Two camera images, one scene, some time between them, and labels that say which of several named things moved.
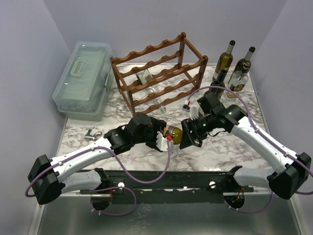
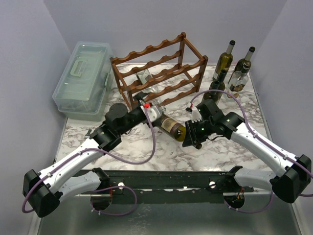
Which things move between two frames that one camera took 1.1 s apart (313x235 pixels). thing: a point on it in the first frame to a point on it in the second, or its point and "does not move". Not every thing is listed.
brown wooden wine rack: x=155 y=75 does not move
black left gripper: x=160 y=126 to x=140 y=101
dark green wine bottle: x=218 y=91 does not move
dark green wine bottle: x=218 y=92 does not move
